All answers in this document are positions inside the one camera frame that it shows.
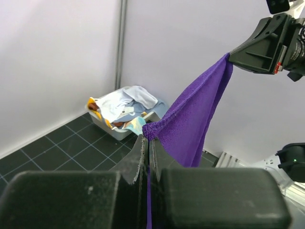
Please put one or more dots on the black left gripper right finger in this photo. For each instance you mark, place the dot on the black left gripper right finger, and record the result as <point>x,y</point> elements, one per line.
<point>159,160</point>

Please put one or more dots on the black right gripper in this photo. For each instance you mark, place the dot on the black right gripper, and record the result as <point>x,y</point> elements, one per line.
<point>277,43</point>

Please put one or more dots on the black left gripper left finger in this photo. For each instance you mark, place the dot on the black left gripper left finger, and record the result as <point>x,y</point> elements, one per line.
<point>130,210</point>

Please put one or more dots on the purple towel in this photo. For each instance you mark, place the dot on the purple towel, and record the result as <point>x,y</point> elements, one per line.
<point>182,130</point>

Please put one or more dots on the light blue towel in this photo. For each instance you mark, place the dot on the light blue towel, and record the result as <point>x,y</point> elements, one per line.
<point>136,109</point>

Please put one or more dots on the black grid cutting mat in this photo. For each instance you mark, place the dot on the black grid cutting mat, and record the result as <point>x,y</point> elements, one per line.
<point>76,146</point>

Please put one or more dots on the white towel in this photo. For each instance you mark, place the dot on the white towel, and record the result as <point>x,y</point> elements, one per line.
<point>112,105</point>

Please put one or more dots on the white laundry basket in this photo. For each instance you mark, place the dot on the white laundry basket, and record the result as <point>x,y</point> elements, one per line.
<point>125,111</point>

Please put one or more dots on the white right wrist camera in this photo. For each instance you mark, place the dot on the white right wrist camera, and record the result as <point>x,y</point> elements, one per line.
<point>279,6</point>

